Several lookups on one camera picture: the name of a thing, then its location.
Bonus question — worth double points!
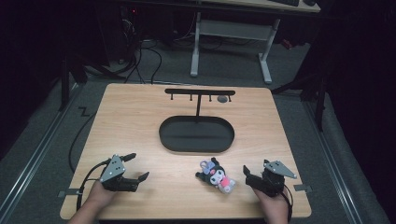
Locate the bundle of black floor cables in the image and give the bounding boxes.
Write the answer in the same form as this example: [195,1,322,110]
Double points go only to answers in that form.
[122,38,163,85]

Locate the black keyboard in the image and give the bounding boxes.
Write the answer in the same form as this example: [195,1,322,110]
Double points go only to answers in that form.
[268,0,301,7]

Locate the black metal stand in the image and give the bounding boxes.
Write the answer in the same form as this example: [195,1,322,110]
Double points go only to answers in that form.
[58,54,90,112]
[270,59,332,133]

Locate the black floor cable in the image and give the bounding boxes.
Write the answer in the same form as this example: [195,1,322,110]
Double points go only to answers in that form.
[68,106,98,174]

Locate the black hook rack with tray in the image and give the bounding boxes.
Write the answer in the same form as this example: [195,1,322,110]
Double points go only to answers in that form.
[158,88,236,154]

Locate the metal floor rail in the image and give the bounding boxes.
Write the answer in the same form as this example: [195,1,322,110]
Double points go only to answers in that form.
[302,100,364,224]
[0,83,81,217]

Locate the black computer tower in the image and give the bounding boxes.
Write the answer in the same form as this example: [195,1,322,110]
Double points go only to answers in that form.
[119,5,140,64]

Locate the grey metal table bracket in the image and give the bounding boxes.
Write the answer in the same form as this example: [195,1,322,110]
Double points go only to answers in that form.
[292,183,313,192]
[57,188,82,199]

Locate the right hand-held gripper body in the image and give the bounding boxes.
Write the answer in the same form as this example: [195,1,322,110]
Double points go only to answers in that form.
[246,160,298,198]

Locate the wooden desk with white legs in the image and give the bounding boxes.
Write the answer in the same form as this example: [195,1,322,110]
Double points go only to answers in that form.
[189,0,322,85]

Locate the black and pink plush keychain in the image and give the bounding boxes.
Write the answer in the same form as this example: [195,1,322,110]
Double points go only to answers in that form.
[194,156,237,195]

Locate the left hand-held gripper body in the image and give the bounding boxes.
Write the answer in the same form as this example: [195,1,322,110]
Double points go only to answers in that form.
[99,154,140,192]

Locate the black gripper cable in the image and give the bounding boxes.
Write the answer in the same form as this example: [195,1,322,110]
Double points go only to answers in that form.
[281,182,294,222]
[76,158,112,213]

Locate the person's right hand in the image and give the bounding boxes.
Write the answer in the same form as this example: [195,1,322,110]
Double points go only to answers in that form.
[252,187,290,224]

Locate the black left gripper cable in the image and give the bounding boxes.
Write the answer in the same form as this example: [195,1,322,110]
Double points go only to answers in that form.
[76,158,112,213]

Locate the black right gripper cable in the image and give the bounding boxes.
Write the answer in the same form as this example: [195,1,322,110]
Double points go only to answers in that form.
[281,182,294,222]

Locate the person's left hand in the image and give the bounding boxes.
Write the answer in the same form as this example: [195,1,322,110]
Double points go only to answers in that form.
[85,180,118,213]

